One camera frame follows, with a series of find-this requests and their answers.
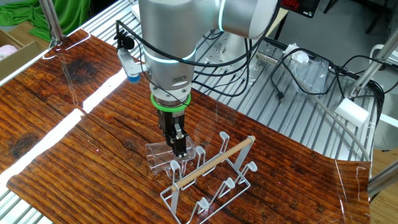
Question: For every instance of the green cloth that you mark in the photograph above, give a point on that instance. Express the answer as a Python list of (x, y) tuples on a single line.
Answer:
[(71, 12)]

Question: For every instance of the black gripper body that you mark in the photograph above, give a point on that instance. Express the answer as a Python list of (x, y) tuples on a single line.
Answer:
[(166, 119)]

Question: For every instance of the brown cardboard box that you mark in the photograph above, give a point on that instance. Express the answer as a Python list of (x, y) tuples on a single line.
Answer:
[(18, 56)]

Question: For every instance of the beige desk top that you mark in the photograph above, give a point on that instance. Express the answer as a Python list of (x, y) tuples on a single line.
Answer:
[(281, 18)]

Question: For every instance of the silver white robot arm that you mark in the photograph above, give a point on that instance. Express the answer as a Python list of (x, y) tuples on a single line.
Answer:
[(174, 31)]

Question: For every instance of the clear plastic bag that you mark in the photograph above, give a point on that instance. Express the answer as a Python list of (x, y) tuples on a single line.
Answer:
[(311, 77)]

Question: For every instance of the white power strip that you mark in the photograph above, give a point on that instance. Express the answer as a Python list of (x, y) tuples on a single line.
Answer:
[(136, 12)]

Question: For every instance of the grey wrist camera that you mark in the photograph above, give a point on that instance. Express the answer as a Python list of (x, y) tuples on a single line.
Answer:
[(130, 67)]

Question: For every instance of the black red LED display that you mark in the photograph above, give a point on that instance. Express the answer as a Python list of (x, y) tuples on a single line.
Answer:
[(295, 6)]

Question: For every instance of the glossy wood grain mat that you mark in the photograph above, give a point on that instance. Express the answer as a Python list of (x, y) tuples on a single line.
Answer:
[(264, 186)]

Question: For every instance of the white power adapter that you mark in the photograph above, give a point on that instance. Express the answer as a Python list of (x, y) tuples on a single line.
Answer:
[(351, 112)]

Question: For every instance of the pink cloth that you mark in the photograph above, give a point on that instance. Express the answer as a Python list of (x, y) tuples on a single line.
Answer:
[(6, 51)]

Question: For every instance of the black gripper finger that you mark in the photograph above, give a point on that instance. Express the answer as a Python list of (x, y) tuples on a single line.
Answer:
[(168, 137), (180, 140)]

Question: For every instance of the white crumpled wrapper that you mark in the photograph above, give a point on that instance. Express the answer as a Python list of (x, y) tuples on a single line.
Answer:
[(295, 51)]

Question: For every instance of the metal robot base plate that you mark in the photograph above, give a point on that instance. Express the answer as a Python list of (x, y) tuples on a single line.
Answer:
[(219, 49)]

